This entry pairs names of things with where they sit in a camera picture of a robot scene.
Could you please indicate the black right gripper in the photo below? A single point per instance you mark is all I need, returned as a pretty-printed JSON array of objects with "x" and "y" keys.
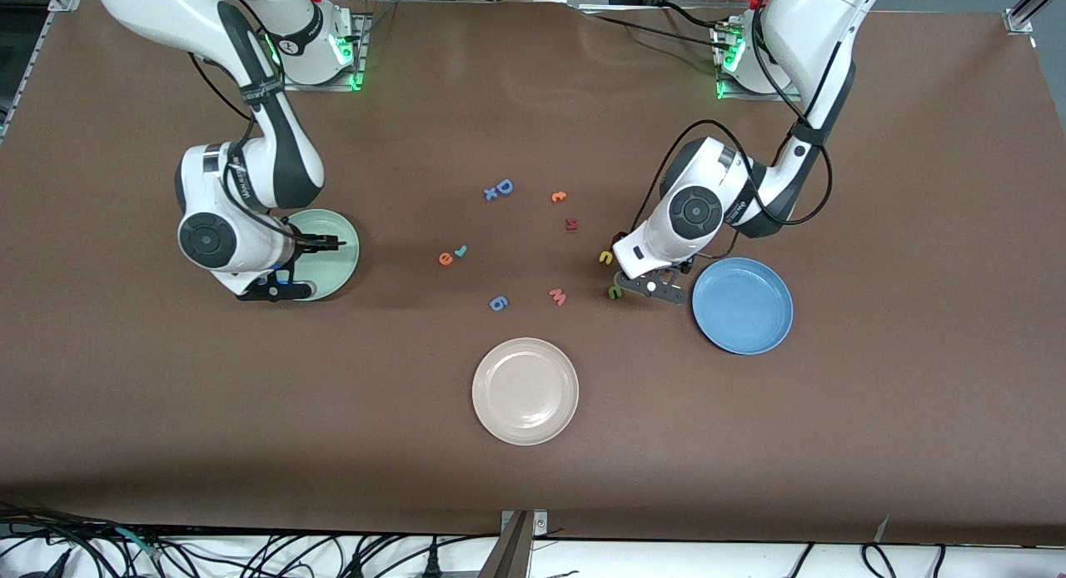
[{"x": 306, "y": 245}]

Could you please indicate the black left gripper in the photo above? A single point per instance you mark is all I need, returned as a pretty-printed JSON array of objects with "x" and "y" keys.
[{"x": 684, "y": 267}]

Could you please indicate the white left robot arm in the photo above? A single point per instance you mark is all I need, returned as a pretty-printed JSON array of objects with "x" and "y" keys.
[{"x": 816, "y": 28}]

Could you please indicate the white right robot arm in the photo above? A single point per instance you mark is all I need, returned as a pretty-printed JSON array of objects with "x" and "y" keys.
[{"x": 250, "y": 170}]

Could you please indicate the pale green plate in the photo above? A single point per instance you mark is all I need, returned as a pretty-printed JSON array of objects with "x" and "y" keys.
[{"x": 337, "y": 266}]

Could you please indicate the blue plate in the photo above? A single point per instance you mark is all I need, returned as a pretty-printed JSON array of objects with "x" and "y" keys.
[{"x": 741, "y": 305}]

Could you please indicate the pink foam letter w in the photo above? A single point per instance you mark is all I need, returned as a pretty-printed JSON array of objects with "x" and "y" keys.
[{"x": 558, "y": 297}]

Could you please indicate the blue foam number 6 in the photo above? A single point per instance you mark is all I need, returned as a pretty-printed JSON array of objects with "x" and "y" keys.
[{"x": 497, "y": 304}]

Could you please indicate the blue foam letter D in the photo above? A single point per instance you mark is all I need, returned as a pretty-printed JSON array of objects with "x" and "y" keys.
[{"x": 500, "y": 186}]

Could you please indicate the beige plate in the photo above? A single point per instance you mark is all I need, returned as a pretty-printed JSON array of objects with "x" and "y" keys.
[{"x": 525, "y": 391}]

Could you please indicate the white paper tag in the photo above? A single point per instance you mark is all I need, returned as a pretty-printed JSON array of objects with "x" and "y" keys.
[{"x": 881, "y": 532}]

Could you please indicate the dark support beam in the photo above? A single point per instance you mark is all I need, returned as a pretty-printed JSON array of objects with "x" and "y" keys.
[{"x": 508, "y": 557}]

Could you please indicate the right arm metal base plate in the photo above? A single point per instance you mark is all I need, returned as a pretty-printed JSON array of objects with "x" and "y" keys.
[{"x": 321, "y": 86}]

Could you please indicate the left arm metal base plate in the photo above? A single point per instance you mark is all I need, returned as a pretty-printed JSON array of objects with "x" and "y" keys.
[{"x": 729, "y": 91}]

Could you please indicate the silver table edge bracket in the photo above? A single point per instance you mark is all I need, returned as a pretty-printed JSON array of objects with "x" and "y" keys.
[{"x": 540, "y": 524}]

